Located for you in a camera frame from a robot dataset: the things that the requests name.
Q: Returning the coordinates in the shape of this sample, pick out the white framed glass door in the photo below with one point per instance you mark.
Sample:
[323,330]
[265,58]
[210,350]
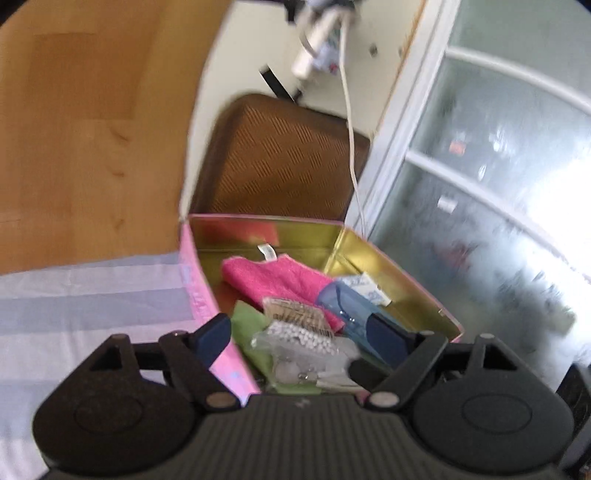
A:
[461,138]

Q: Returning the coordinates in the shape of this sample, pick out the white tissue packet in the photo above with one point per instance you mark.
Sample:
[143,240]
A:
[369,288]

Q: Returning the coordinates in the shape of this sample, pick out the white power adapter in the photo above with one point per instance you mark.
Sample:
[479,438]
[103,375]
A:
[314,41]

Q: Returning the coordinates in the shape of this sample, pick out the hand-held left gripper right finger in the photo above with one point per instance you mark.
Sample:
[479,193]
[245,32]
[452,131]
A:
[383,339]

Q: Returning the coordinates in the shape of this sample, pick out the striped bed sheet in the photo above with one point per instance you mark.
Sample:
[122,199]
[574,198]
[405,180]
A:
[69,300]

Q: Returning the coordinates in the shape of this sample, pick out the pink tin box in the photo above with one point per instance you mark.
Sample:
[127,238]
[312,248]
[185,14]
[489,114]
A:
[286,235]

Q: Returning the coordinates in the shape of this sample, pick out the pink towel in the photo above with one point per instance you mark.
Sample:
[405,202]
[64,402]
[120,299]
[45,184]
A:
[277,281]

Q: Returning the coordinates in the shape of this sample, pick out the wooden headboard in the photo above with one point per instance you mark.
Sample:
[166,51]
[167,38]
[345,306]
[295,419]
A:
[92,138]

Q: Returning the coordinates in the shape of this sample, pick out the clear plastic case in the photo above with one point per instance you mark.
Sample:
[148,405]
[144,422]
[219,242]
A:
[344,307]

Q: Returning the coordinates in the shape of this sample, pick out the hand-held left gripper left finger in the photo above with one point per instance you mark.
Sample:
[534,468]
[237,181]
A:
[214,334]

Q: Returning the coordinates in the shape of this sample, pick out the bag of white beads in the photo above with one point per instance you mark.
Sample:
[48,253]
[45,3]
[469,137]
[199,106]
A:
[300,339]

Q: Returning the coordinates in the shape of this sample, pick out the green cloth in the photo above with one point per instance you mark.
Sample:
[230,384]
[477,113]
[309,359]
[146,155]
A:
[247,323]

